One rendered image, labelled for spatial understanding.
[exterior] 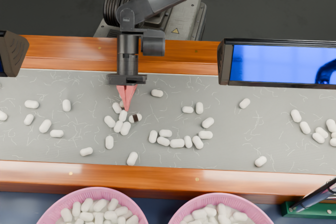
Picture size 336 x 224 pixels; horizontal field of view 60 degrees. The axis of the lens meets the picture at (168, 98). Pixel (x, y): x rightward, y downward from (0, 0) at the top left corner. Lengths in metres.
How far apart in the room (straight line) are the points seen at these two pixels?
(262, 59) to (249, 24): 1.70
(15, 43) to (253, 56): 0.40
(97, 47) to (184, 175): 0.48
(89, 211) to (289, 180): 0.48
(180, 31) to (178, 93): 0.58
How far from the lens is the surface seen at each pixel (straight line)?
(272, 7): 2.37
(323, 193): 0.67
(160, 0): 0.77
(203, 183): 0.72
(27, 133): 0.87
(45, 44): 1.01
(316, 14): 2.44
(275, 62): 0.50
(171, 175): 0.72
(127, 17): 0.75
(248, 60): 0.49
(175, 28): 1.40
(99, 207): 0.74
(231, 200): 0.73
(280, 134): 0.84
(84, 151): 0.78
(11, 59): 0.56
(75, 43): 0.98
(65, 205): 0.76
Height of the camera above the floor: 1.45
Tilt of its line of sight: 58 degrees down
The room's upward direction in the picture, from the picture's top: straight up
